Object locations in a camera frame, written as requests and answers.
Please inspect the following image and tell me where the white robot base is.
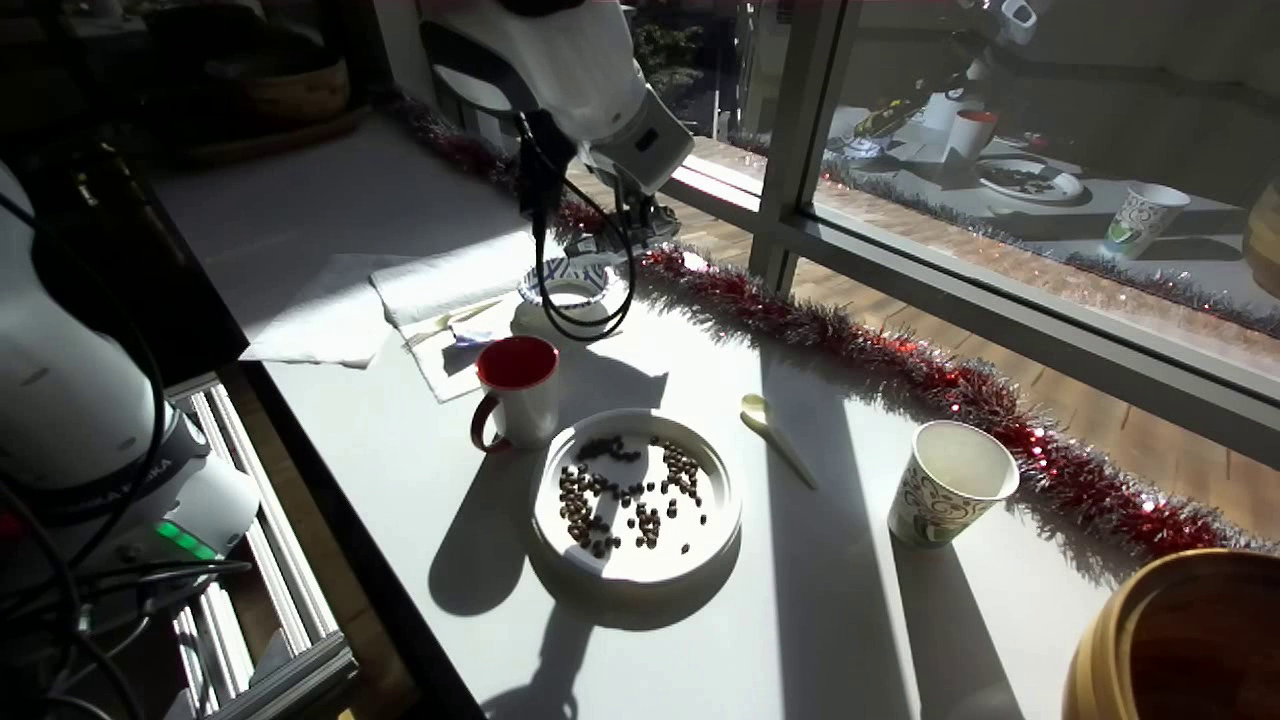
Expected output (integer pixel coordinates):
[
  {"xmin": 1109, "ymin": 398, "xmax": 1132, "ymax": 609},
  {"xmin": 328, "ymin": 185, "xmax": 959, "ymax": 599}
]
[{"xmin": 0, "ymin": 169, "xmax": 261, "ymax": 571}]

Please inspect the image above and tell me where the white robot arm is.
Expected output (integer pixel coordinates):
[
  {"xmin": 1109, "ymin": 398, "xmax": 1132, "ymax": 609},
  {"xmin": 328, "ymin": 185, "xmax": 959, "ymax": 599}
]
[{"xmin": 418, "ymin": 0, "xmax": 691, "ymax": 246}]

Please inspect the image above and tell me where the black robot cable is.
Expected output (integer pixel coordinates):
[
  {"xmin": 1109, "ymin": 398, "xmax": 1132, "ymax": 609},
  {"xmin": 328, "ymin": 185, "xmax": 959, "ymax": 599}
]
[{"xmin": 510, "ymin": 106, "xmax": 643, "ymax": 348}]

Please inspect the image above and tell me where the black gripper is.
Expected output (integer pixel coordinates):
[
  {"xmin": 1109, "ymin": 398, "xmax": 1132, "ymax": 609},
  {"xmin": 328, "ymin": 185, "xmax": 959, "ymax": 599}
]
[{"xmin": 563, "ymin": 150, "xmax": 681, "ymax": 254}]

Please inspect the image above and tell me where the aluminium frame rail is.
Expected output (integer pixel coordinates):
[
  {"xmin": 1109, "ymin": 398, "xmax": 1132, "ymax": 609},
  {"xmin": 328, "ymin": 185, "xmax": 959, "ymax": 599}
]
[{"xmin": 171, "ymin": 381, "xmax": 359, "ymax": 720}]

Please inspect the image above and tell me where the white paper towel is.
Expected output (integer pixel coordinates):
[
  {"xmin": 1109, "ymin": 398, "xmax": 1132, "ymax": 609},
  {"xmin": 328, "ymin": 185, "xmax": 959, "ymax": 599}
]
[{"xmin": 246, "ymin": 242, "xmax": 525, "ymax": 367}]

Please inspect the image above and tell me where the wicker basket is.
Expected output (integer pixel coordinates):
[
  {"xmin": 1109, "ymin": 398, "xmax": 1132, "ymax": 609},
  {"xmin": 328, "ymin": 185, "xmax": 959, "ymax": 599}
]
[{"xmin": 138, "ymin": 0, "xmax": 359, "ymax": 164}]

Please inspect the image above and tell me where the patterned paper cup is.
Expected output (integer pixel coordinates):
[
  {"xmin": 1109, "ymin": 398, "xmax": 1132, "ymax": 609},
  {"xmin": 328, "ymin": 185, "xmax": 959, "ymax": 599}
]
[{"xmin": 889, "ymin": 419, "xmax": 1021, "ymax": 546}]

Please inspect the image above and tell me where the yellow wooden bowl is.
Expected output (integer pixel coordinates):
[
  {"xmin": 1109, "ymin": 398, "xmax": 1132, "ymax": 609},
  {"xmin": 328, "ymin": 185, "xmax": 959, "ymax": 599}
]
[{"xmin": 1059, "ymin": 546, "xmax": 1280, "ymax": 720}]

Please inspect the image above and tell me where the blue patterned bowl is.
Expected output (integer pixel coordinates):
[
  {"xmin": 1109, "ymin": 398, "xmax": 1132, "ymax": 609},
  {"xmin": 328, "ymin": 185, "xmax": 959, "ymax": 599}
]
[{"xmin": 515, "ymin": 254, "xmax": 624, "ymax": 341}]

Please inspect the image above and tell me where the dark window frame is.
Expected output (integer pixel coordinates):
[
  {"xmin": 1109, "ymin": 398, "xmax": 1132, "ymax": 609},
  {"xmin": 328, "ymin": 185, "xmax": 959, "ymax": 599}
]
[{"xmin": 618, "ymin": 0, "xmax": 1280, "ymax": 460}]

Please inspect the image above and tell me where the white plate with beans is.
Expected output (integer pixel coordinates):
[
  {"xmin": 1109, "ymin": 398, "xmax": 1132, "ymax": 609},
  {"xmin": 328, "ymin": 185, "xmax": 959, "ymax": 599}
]
[{"xmin": 533, "ymin": 409, "xmax": 741, "ymax": 587}]

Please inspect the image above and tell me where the red tinsel garland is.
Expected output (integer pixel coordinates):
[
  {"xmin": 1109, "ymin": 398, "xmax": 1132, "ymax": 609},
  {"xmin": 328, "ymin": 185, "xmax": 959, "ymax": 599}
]
[{"xmin": 386, "ymin": 100, "xmax": 1246, "ymax": 558}]

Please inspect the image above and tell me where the red and white mug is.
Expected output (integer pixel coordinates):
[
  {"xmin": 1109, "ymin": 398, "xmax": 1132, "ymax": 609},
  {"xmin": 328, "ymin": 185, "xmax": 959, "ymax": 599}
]
[{"xmin": 466, "ymin": 334, "xmax": 559, "ymax": 450}]

